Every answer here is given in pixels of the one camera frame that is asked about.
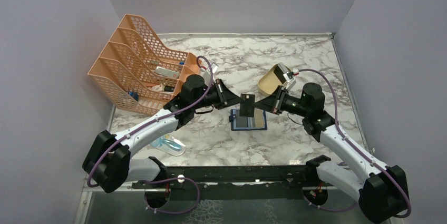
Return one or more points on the clear blister pack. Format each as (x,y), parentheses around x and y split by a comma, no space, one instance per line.
(169,145)

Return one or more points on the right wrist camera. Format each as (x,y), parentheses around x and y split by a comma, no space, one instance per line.
(289,80)

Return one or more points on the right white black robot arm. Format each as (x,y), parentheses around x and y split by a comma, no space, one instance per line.
(380,190)

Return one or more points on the white grey eraser box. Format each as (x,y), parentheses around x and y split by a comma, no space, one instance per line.
(166,72)

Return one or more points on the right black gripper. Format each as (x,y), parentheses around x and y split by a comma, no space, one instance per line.
(273,103)

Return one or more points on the small black item in organizer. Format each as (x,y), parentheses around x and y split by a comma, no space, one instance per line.
(167,88)

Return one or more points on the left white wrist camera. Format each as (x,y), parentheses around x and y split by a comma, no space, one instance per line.
(209,72)

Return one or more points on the black credit card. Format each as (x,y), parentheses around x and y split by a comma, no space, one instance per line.
(247,108)

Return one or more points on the dark blue card holder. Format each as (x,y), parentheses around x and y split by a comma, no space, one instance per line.
(241,123)

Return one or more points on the stack of credit cards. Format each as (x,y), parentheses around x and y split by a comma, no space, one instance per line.
(279,70)

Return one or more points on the gold credit card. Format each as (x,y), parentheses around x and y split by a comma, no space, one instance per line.
(259,120)

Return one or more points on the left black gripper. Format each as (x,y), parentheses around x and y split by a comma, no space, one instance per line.
(226,97)

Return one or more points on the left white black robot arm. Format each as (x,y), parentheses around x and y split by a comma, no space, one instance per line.
(108,162)

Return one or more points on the beige oval tray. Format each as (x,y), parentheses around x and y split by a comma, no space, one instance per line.
(268,83)

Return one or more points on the orange plastic file organizer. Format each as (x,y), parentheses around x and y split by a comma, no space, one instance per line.
(127,63)

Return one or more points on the black mounting rail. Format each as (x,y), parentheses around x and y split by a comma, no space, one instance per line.
(232,183)

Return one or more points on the blue item in organizer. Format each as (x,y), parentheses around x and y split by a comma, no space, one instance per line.
(134,95)

